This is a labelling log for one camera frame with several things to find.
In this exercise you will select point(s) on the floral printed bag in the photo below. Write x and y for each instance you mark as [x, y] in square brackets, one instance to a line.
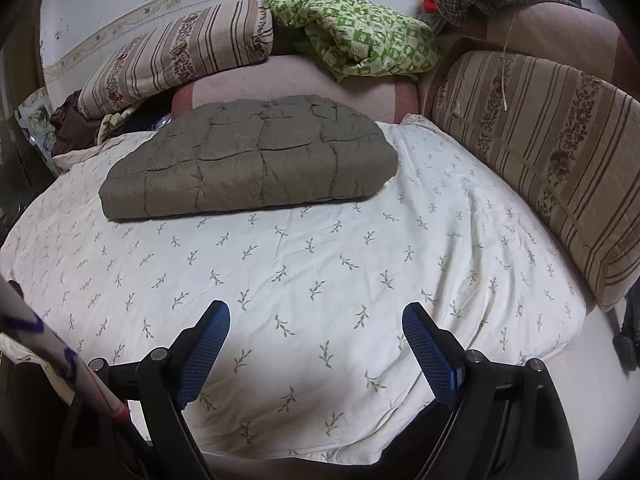
[37, 120]

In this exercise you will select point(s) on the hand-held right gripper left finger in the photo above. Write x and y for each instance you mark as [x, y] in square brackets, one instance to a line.
[205, 350]

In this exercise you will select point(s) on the grey-brown quilted jacket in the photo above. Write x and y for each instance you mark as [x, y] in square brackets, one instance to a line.
[250, 160]

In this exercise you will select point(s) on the white tube with blue print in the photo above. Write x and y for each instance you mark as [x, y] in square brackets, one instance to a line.
[50, 345]

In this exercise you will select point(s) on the striped floral pillow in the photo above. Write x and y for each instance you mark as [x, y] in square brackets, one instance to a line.
[175, 55]
[540, 145]

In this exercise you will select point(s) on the brown cloth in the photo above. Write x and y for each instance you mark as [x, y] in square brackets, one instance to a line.
[75, 130]

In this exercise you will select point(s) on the white leaf-print bedsheet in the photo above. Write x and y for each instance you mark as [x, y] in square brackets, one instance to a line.
[300, 270]

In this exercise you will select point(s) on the green patterned blanket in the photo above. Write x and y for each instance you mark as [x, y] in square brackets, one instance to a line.
[370, 40]

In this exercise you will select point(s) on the clear plastic wrap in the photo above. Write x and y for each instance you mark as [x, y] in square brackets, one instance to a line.
[164, 121]

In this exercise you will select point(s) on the cream cloth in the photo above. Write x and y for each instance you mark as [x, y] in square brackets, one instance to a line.
[112, 125]

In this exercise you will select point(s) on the pink sofa backrest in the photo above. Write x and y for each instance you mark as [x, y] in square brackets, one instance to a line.
[550, 30]

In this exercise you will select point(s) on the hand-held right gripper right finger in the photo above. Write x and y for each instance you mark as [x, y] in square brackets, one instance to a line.
[430, 350]

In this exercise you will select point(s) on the red object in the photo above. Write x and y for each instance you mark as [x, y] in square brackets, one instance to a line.
[430, 5]

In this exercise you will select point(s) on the dark cloth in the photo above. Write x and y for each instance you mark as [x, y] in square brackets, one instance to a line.
[147, 120]

